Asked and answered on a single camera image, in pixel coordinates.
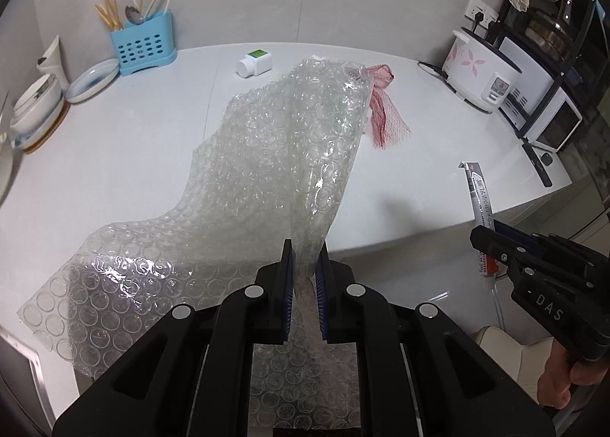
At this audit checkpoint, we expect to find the clear bubble wrap sheet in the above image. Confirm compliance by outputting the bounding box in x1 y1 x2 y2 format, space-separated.
16 56 377 431

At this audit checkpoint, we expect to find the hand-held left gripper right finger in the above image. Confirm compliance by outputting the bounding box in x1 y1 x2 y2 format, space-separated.
315 246 556 437

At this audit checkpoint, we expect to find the blue plastic utensil holder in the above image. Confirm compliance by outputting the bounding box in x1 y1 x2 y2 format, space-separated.
109 9 178 77

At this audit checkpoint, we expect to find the black power cord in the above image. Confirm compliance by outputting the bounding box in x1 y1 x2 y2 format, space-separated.
418 60 449 81

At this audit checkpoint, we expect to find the red mesh net bag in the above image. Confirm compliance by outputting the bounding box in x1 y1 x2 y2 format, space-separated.
364 64 413 150

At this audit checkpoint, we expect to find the black remote control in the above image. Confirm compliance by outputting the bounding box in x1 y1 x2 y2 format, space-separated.
522 139 552 187

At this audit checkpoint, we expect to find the metal pot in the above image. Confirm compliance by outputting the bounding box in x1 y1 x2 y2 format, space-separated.
522 13 573 61

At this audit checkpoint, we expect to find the black kitchen rack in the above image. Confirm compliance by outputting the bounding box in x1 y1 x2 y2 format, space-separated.
486 0 604 145

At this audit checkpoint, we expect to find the blue striped plate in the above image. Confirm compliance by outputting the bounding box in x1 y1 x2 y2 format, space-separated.
64 58 120 105

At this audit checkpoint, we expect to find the white bowl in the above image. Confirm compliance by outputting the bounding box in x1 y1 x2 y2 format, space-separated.
10 74 65 137

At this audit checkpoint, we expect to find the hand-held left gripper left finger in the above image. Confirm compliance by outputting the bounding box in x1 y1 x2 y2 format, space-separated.
51 239 299 437

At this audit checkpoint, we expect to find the bundle of wooden chopsticks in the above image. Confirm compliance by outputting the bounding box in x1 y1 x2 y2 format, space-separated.
94 0 125 32

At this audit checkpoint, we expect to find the cream chair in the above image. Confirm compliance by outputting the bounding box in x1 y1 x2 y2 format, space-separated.
469 325 558 419

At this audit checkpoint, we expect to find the person's right hand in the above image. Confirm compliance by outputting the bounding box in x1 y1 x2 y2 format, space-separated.
541 339 601 411

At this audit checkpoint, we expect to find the metal strainer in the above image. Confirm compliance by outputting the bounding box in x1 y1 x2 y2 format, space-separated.
0 94 20 202

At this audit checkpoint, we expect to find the white flowered rice cooker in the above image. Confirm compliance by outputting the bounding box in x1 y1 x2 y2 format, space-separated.
442 28 522 112

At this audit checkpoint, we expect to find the white microwave oven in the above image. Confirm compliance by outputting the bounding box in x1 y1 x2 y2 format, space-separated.
522 84 583 152
498 34 556 128

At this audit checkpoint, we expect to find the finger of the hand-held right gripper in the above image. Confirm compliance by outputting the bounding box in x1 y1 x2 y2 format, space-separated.
469 226 535 285
494 220 587 257

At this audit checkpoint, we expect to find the white pill bottle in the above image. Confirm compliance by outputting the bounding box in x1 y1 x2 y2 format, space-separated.
236 50 273 78

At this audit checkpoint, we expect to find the white and red ointment tube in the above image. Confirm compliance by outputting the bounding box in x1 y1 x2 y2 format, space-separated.
458 161 501 288

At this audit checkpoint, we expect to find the round wooden board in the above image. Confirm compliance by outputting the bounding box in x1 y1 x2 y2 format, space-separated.
21 101 70 154

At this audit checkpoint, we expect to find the white slanted container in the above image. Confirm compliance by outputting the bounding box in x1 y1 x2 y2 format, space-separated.
37 35 72 90

